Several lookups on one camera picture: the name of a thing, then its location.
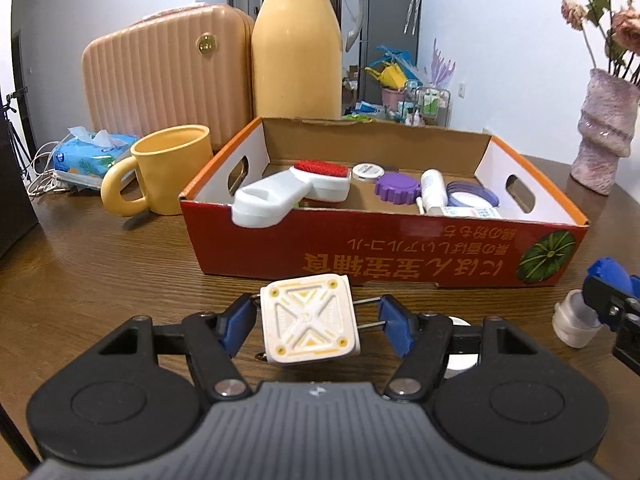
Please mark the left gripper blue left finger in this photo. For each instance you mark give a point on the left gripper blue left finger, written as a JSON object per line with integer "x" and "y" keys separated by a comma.
{"x": 212, "y": 341}

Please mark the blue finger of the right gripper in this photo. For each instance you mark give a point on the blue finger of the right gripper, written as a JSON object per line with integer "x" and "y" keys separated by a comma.
{"x": 612, "y": 273}

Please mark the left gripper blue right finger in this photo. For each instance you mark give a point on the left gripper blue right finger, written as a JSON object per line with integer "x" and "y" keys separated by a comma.
{"x": 421, "y": 342}

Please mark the white tape roll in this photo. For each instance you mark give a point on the white tape roll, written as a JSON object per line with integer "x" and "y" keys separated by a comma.
{"x": 573, "y": 322}

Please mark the cream square plug adapter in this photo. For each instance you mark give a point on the cream square plug adapter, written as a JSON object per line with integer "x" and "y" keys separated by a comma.
{"x": 310, "y": 319}

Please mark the red white lint brush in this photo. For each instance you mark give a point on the red white lint brush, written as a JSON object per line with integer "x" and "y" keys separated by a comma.
{"x": 269, "y": 200}

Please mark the white spray bottle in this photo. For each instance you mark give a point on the white spray bottle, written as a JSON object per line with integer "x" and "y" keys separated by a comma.
{"x": 433, "y": 193}

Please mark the purple scalloped lid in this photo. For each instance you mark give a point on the purple scalloped lid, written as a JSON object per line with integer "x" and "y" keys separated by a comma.
{"x": 397, "y": 188}

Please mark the blue transparent jar lid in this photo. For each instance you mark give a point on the blue transparent jar lid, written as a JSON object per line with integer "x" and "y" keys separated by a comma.
{"x": 471, "y": 195}

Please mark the small white round disc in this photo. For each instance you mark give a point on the small white round disc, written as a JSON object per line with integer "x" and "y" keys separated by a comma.
{"x": 367, "y": 172}

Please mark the red cardboard box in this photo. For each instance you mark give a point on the red cardboard box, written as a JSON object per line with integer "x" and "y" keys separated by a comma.
{"x": 530, "y": 242}

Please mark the pink textured vase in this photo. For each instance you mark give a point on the pink textured vase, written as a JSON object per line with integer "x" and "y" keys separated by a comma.
{"x": 606, "y": 123}

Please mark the yellow mug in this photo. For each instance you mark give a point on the yellow mug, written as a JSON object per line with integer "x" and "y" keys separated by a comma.
{"x": 164, "y": 163}

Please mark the blue tissue pack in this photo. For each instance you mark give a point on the blue tissue pack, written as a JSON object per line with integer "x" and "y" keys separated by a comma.
{"x": 84, "y": 157}

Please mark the dried pink roses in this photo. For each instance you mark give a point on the dried pink roses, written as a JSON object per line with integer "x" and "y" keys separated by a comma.
{"x": 618, "y": 27}

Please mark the yellow watering can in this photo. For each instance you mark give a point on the yellow watering can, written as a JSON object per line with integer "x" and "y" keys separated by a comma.
{"x": 391, "y": 76}

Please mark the pink ribbed suitcase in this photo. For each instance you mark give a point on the pink ribbed suitcase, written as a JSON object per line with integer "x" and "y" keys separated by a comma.
{"x": 188, "y": 66}

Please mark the yellow thermos jug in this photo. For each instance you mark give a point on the yellow thermos jug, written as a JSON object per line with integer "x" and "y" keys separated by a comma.
{"x": 297, "y": 49}

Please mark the grey refrigerator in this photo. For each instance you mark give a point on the grey refrigerator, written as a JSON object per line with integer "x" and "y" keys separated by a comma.
{"x": 383, "y": 26}

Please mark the wire storage cart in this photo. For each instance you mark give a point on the wire storage cart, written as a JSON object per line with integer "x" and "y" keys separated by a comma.
{"x": 424, "y": 105}

